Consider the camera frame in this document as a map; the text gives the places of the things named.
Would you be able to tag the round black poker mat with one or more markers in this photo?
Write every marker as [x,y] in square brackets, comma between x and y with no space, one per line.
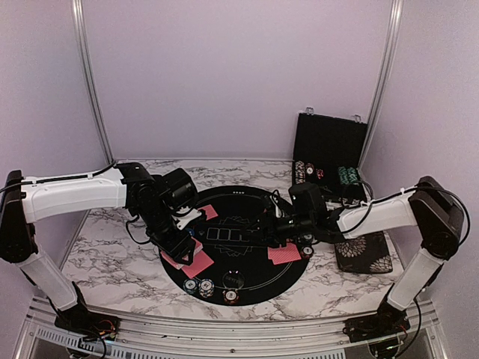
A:
[223,241]

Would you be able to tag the left aluminium frame post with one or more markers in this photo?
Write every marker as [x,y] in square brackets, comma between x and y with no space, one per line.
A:
[88,73]

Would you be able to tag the aluminium front rail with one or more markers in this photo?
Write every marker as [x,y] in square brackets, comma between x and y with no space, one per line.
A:
[143,336]

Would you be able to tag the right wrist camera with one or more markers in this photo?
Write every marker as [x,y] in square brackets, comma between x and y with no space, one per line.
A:
[308,202]

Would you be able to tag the clear round dealer button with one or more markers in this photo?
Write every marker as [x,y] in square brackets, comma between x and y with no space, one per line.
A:
[233,280]

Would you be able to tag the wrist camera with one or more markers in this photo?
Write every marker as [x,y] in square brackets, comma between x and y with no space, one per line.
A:
[181,190]
[308,202]

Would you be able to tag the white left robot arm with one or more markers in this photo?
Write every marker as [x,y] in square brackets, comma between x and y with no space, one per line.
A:
[165,204]

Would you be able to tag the black floral rectangular tray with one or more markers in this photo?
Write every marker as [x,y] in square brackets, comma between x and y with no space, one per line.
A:
[368,254]

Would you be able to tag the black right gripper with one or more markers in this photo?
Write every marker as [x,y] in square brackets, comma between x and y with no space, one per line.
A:
[265,220]

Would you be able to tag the right aluminium frame post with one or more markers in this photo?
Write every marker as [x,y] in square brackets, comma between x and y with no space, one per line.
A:
[385,69]

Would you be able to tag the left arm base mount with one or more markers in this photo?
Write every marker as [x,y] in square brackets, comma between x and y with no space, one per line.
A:
[81,320]

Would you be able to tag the aluminium frame post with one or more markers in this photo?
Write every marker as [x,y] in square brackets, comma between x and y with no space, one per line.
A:
[88,73]
[385,69]

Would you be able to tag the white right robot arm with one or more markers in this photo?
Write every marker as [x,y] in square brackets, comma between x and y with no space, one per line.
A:
[430,223]

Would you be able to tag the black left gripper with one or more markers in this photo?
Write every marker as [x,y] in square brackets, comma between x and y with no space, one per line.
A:
[177,247]

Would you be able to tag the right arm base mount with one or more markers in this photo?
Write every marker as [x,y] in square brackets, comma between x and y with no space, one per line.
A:
[386,321]

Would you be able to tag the dealt red card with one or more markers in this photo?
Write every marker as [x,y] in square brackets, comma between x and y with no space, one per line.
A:
[209,211]
[294,253]
[201,262]
[279,256]

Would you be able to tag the green chips in case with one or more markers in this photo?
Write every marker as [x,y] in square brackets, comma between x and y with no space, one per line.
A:
[348,176]

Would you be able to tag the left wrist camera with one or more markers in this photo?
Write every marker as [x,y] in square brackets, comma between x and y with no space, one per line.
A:
[181,190]

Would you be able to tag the black poker chip case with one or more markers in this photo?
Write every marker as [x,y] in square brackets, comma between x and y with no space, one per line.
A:
[329,143]

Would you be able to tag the red playing card deck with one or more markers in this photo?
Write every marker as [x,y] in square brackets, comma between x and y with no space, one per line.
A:
[176,265]

